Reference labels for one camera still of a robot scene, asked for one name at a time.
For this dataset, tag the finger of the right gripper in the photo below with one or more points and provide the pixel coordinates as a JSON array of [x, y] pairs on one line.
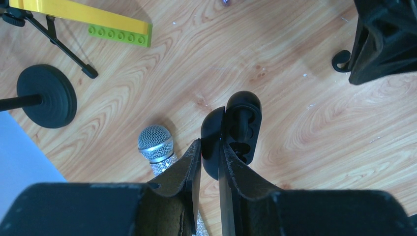
[[386, 40]]

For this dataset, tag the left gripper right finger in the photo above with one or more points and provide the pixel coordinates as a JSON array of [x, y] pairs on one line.
[[252, 206]]

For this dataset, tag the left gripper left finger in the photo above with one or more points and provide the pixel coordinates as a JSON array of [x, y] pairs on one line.
[[166, 205]]

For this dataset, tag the black earbud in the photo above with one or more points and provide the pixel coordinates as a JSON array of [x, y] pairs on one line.
[[340, 62]]

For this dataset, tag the black earbud charging case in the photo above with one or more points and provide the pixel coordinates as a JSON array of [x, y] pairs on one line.
[[237, 124]]

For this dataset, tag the silver glitter microphone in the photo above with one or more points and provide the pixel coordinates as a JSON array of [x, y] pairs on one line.
[[158, 146]]

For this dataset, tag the black round-base mic stand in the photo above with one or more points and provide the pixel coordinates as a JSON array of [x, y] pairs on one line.
[[46, 96]]

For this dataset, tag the yellow green toy block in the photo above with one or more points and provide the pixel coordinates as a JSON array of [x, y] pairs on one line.
[[126, 29]]

